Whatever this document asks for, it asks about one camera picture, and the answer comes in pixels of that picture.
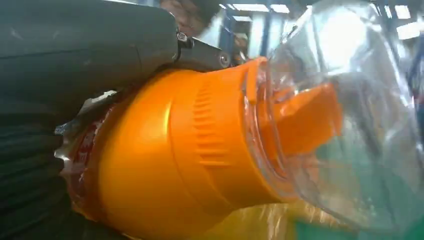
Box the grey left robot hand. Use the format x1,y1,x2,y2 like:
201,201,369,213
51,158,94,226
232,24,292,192
0,0,233,131

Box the orange drink bottle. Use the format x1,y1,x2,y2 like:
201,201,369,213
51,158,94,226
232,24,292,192
54,0,424,240

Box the person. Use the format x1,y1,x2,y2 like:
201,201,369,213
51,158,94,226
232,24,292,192
158,0,220,38

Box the ceiling light panel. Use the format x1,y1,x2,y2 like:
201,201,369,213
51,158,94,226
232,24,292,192
231,3,270,13
269,3,291,14

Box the green mat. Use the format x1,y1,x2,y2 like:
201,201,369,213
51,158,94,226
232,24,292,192
294,211,424,240

